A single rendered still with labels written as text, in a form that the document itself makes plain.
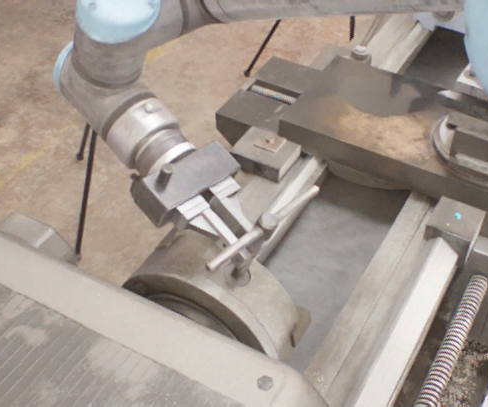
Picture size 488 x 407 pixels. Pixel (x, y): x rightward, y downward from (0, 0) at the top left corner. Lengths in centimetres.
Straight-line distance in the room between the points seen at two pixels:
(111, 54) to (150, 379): 39
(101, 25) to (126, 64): 7
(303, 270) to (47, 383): 99
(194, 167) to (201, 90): 250
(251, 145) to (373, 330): 54
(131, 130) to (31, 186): 207
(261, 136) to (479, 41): 126
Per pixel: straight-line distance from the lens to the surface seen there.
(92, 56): 92
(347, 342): 139
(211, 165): 96
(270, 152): 169
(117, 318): 77
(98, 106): 97
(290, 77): 194
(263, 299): 98
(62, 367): 74
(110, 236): 275
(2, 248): 86
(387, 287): 149
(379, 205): 182
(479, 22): 50
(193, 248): 100
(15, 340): 77
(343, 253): 169
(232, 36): 384
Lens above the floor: 193
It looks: 43 degrees down
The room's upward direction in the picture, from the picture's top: 3 degrees clockwise
